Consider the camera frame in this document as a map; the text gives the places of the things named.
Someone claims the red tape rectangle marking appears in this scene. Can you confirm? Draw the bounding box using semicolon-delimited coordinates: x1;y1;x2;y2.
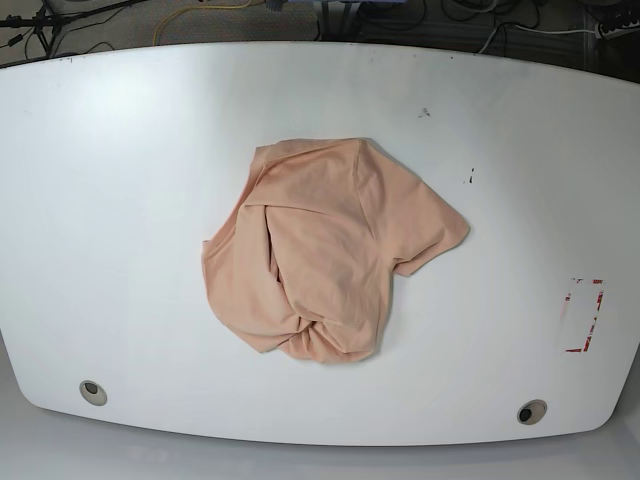
559;278;604;353

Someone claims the yellow cable on floor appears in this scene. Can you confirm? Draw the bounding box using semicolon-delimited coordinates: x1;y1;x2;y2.
153;0;251;45

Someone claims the black tripod stand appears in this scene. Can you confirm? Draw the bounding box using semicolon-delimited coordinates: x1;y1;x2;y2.
1;0;145;60

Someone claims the left table grommet hole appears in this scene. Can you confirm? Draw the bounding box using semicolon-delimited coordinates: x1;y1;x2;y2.
79;380;108;407

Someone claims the table grommet hole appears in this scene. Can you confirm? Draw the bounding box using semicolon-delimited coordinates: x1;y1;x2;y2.
517;399;547;426
79;380;108;407

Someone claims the peach T-shirt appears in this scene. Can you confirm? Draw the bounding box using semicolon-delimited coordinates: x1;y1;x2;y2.
202;138;470;364

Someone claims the white power strip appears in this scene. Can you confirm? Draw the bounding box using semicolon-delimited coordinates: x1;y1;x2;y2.
596;11;639;40

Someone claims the right table grommet hole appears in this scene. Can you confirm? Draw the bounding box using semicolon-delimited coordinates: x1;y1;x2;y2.
517;399;547;426

